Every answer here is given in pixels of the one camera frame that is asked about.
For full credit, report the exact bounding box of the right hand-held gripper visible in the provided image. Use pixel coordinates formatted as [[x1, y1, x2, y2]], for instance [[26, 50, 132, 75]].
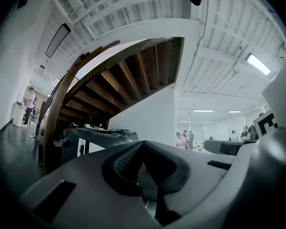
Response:
[[233, 53, 286, 215]]

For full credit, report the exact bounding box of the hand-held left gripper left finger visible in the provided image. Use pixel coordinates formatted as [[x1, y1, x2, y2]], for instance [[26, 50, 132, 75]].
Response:
[[20, 140, 146, 229]]

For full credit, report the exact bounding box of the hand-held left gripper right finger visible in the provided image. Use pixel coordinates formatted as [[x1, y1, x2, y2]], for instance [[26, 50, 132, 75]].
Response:
[[143, 140, 237, 227]]

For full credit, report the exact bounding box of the white and black appliance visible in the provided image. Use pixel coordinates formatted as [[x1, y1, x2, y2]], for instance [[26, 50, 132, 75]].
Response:
[[61, 127, 139, 162]]

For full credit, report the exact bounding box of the white bin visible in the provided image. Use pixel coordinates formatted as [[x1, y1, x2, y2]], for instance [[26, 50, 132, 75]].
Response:
[[12, 102, 27, 128]]

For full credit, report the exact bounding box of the wooden staircase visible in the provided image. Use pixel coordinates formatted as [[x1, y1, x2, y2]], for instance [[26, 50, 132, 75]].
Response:
[[37, 36, 184, 174]]

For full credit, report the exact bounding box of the large black oblong lamp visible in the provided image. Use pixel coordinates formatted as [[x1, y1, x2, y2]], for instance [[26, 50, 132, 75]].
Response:
[[45, 23, 72, 59]]

